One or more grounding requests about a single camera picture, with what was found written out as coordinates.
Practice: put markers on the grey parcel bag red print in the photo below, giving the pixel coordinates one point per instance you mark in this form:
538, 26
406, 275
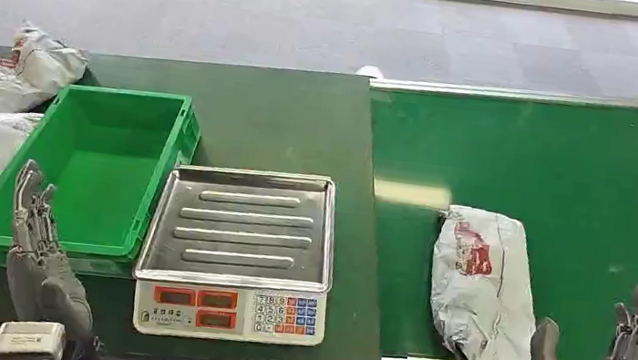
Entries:
482, 290

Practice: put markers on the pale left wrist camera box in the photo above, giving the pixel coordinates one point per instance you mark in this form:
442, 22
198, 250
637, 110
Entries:
28, 342

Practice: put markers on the green plastic crate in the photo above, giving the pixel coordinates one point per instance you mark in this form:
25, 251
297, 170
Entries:
94, 175

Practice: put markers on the green conveyor belt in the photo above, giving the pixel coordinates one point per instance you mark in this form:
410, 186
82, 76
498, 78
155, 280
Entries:
532, 229

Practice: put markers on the crumpled grey parcel bag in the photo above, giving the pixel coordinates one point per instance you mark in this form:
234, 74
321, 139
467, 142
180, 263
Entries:
9, 74

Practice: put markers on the electronic weighing scale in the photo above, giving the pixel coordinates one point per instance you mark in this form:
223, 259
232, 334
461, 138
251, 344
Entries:
237, 254

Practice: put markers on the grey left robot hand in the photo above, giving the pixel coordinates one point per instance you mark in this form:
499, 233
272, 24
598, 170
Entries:
38, 284

